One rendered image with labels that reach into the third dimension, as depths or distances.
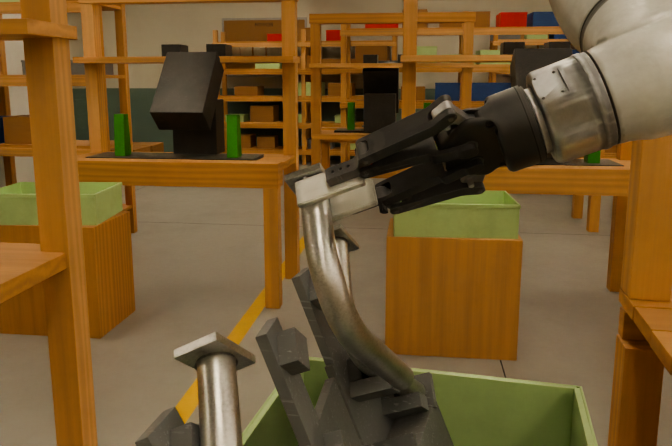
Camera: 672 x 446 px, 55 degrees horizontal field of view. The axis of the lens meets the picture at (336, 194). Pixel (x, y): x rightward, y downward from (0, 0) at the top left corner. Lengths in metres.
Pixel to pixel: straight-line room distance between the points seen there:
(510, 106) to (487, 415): 0.54
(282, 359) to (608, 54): 0.40
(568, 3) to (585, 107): 0.16
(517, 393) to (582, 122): 0.50
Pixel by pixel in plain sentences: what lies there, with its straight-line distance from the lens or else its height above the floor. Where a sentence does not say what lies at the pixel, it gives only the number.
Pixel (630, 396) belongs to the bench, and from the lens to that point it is 1.75.
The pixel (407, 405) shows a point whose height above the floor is 0.95.
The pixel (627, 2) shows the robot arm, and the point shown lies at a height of 1.45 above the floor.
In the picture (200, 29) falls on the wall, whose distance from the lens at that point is 11.78.
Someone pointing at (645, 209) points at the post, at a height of 1.09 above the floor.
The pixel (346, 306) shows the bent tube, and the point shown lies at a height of 1.18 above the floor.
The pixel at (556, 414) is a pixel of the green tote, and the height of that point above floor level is 0.92.
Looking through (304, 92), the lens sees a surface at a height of 1.19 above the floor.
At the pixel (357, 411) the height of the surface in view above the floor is 0.97.
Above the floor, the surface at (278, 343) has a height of 1.13.
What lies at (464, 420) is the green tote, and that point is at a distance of 1.01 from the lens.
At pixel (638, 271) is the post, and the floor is 0.95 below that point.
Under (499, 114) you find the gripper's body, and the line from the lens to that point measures 0.59.
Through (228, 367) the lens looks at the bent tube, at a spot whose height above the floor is 1.17.
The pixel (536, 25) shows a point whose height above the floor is 2.03.
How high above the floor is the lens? 1.38
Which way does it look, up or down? 10 degrees down
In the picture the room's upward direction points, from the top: straight up
